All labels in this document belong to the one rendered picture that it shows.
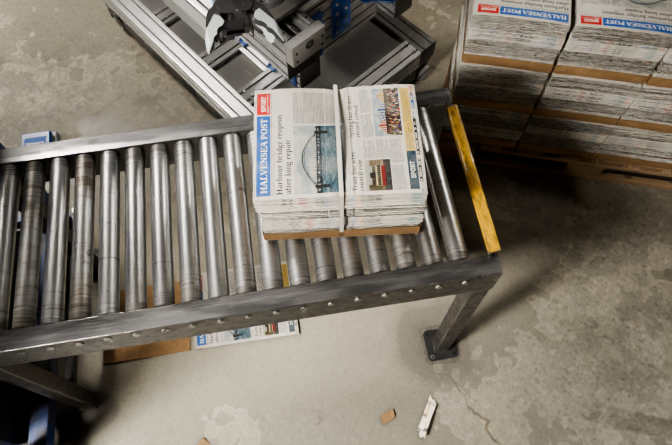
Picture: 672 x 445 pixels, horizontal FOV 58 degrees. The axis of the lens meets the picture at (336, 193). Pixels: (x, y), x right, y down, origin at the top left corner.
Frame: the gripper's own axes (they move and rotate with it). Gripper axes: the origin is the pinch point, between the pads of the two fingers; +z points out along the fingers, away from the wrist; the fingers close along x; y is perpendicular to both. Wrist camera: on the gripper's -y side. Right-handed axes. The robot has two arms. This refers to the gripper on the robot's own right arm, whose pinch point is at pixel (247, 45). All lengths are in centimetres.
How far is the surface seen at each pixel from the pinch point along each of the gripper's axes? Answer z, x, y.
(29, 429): 33, 79, 123
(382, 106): 8.7, -29.0, 16.5
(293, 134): 9.7, -8.0, 19.5
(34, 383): 29, 67, 87
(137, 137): -17, 26, 48
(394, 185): 28.5, -24.8, 17.4
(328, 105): 4.3, -17.7, 18.6
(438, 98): -4, -54, 37
